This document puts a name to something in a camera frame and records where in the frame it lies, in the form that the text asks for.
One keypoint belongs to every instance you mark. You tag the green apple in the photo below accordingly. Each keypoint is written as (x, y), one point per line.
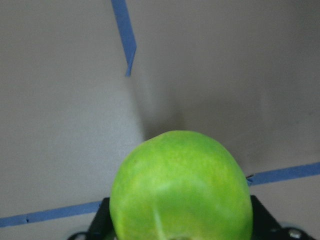
(181, 185)

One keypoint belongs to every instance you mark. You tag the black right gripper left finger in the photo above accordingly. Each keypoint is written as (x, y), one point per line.
(101, 227)

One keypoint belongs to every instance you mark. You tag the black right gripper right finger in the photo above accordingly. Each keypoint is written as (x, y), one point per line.
(266, 227)

